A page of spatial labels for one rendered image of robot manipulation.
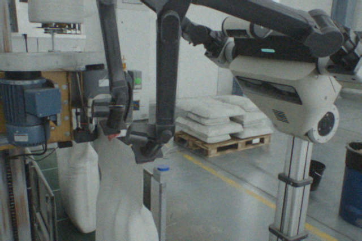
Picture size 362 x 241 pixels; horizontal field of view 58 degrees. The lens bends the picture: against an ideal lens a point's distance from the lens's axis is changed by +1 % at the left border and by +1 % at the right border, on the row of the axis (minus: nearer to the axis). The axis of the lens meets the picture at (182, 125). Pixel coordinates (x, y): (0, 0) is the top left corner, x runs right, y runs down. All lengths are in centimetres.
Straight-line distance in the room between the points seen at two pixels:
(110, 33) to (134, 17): 415
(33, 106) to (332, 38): 94
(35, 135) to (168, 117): 56
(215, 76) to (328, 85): 600
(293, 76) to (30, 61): 87
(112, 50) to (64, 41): 306
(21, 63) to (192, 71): 563
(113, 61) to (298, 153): 80
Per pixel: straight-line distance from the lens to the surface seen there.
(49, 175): 287
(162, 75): 84
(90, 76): 152
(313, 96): 111
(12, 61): 124
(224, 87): 727
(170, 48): 79
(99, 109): 129
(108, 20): 122
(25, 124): 130
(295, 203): 146
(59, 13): 128
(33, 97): 121
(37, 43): 423
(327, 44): 88
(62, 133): 154
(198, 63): 676
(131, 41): 533
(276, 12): 81
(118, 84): 127
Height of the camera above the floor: 150
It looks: 15 degrees down
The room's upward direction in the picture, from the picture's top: 2 degrees clockwise
